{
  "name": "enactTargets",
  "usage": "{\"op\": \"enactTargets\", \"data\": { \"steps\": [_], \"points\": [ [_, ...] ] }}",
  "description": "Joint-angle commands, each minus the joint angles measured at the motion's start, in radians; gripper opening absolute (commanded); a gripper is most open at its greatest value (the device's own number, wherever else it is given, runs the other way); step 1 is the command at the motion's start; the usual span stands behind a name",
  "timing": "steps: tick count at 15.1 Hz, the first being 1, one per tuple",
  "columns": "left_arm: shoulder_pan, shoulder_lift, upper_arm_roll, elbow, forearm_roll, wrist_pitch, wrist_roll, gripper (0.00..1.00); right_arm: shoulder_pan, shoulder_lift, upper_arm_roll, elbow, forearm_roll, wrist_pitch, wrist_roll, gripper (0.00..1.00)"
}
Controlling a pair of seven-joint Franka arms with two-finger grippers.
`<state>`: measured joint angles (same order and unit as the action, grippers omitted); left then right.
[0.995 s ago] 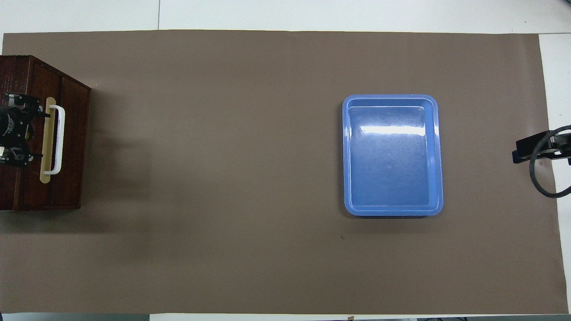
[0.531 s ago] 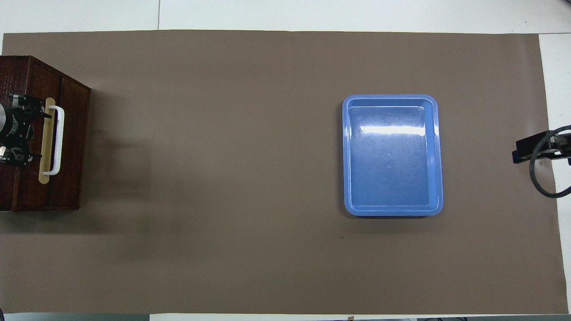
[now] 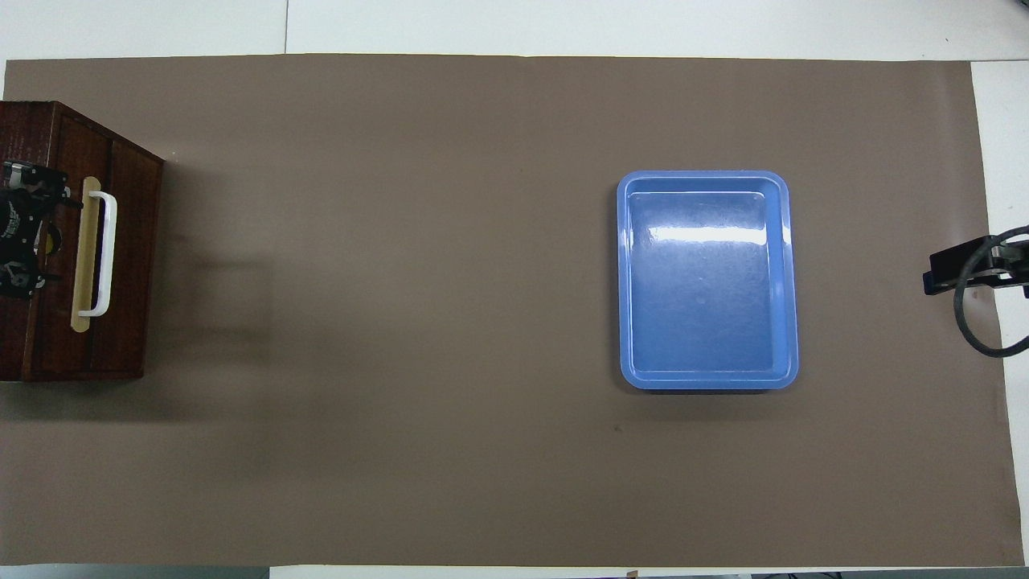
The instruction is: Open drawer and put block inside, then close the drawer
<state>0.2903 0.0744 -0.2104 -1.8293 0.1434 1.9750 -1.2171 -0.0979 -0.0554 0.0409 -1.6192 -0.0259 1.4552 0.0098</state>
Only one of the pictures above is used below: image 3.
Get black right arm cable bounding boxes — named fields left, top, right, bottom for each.
left=953, top=227, right=1029, bottom=358

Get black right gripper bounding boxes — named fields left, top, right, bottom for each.
left=923, top=237, right=1029, bottom=296

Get blue plastic tray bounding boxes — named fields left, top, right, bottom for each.
left=617, top=170, right=801, bottom=392

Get dark wooden drawer cabinet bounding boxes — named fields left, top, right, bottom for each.
left=0, top=101, right=166, bottom=383

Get brown paper table mat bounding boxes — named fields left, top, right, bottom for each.
left=0, top=55, right=1023, bottom=568

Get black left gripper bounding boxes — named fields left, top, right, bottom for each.
left=0, top=161, right=81, bottom=300

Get white drawer handle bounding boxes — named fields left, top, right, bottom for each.
left=78, top=191, right=119, bottom=318

